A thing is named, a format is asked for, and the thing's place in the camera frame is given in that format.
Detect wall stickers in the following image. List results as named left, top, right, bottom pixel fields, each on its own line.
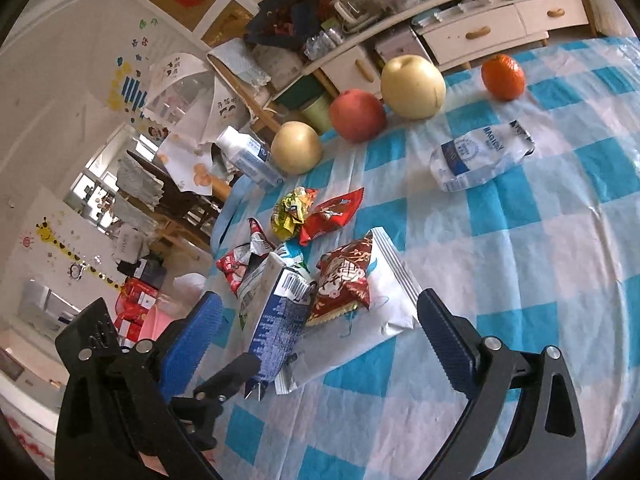
left=107, top=15, right=161, bottom=127

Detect white wipes packet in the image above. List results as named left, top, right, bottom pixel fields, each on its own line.
left=274, top=227, right=423, bottom=395

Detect white printed cloth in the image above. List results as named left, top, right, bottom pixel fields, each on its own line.
left=145, top=52, right=241, bottom=196

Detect white blue plastic pouch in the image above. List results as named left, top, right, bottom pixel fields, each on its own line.
left=429, top=120, right=536, bottom=193

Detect white cabinet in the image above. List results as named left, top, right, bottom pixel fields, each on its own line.
left=275, top=0, right=591, bottom=111

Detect red cardboard boxes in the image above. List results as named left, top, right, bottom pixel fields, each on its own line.
left=114, top=279, right=152, bottom=347

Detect red apple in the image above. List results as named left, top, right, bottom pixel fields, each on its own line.
left=329, top=89, right=388, bottom=144

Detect grey lace cloth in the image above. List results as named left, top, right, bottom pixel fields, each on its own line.
left=115, top=152, right=167, bottom=212

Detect white round stool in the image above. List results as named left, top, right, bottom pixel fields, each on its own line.
left=172, top=272, right=208, bottom=306

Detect wooden chair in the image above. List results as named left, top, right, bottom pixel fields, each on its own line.
left=117, top=149, right=231, bottom=257

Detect blue checkered tablecloth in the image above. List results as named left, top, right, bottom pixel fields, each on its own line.
left=210, top=35, right=640, bottom=480

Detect green plastic bucket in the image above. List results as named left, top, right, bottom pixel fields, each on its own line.
left=299, top=95, right=334, bottom=136

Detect dark blue cloth bag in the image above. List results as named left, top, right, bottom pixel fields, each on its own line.
left=244, top=0, right=321, bottom=51

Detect red cartoon snack packet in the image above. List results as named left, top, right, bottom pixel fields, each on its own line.
left=299, top=187, right=366, bottom=247

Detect row of small glass bottles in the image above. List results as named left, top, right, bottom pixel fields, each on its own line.
left=304, top=30, right=346, bottom=61

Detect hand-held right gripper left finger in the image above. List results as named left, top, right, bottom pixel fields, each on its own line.
left=54, top=291, right=226, bottom=480

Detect red white crumpled wrapper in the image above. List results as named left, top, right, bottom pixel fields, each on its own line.
left=216, top=217, right=278, bottom=298

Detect white plastic bottle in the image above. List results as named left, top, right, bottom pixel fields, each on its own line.
left=215, top=126, right=288, bottom=191

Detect orange tangerine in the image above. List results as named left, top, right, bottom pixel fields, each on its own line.
left=481, top=54, right=527, bottom=102

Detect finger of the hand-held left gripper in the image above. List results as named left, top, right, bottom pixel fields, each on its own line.
left=171, top=352, right=262, bottom=451

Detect yellow pear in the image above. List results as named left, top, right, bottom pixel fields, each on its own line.
left=381, top=54, right=447, bottom=121
left=271, top=121, right=323, bottom=176

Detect dark red snack wrapper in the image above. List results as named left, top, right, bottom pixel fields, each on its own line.
left=305, top=234, right=375, bottom=327

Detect clear electric kettle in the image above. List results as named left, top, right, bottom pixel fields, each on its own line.
left=332, top=0, right=381, bottom=29

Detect yellow wrapper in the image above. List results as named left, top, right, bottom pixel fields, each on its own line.
left=271, top=186, right=319, bottom=242

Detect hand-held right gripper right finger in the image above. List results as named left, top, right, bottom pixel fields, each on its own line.
left=417, top=288, right=587, bottom=480

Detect blue white milk carton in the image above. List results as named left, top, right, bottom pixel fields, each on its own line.
left=237, top=245, right=318, bottom=401

